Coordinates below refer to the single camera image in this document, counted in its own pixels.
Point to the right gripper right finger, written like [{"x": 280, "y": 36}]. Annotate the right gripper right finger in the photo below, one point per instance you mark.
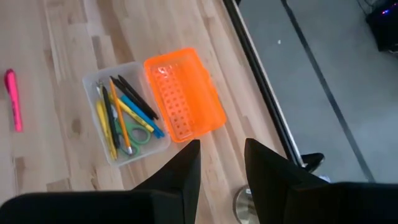
[{"x": 286, "y": 199}]

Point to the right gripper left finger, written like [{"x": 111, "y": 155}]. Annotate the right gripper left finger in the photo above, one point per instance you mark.
[{"x": 174, "y": 199}]

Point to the blue highlighter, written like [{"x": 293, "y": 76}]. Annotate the blue highlighter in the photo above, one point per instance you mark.
[{"x": 146, "y": 120}]

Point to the orange wooden pencil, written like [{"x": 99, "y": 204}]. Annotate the orange wooden pencil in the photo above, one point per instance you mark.
[{"x": 120, "y": 118}]

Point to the slim yellow pen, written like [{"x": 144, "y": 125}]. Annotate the slim yellow pen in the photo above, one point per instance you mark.
[{"x": 101, "y": 115}]

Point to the clear box with orange lid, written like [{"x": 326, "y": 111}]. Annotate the clear box with orange lid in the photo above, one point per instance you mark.
[{"x": 186, "y": 93}]

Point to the metal cylinder weight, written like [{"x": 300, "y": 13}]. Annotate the metal cylinder weight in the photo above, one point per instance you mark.
[{"x": 244, "y": 205}]

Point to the pink highlighter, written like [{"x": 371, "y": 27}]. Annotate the pink highlighter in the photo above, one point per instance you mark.
[{"x": 14, "y": 99}]

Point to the black device with lights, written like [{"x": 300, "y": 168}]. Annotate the black device with lights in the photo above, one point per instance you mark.
[{"x": 384, "y": 25}]

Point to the black frame clamp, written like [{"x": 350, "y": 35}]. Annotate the black frame clamp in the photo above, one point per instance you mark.
[{"x": 312, "y": 161}]

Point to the black aluminium table frame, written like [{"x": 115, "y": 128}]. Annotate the black aluminium table frame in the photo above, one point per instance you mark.
[{"x": 260, "y": 77}]

